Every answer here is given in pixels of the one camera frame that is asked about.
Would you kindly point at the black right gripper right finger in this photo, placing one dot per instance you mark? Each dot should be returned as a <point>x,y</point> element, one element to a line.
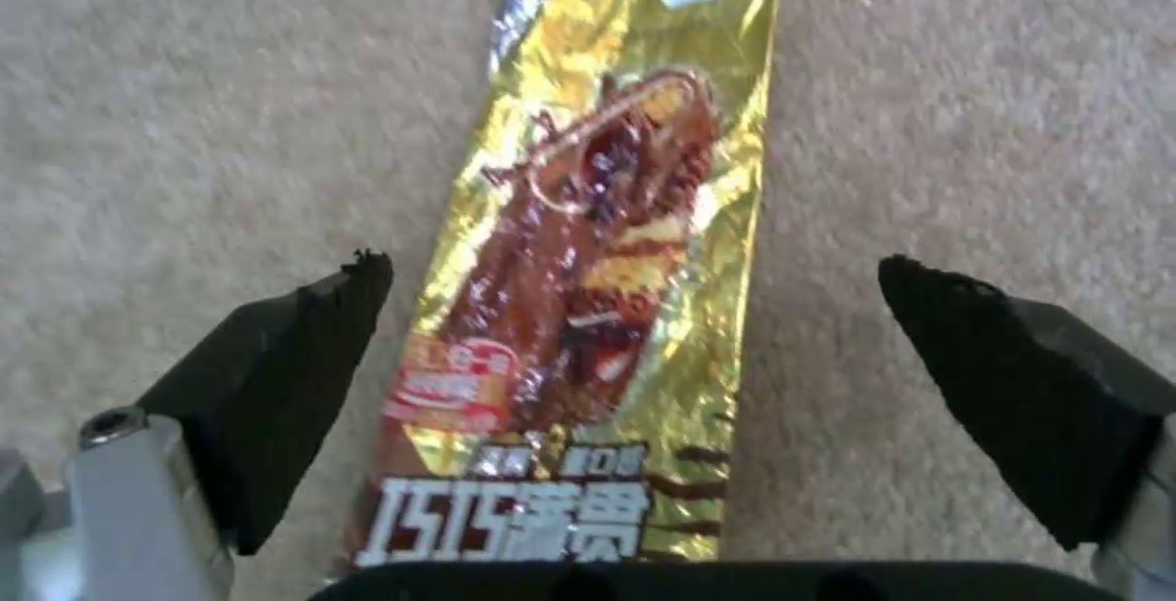
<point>1020,387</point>

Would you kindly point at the gold ice cream wrapper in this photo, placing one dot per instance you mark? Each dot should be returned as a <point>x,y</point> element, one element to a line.
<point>588,270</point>

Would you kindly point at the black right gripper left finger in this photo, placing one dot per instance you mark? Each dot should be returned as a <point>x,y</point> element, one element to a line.
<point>262,380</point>

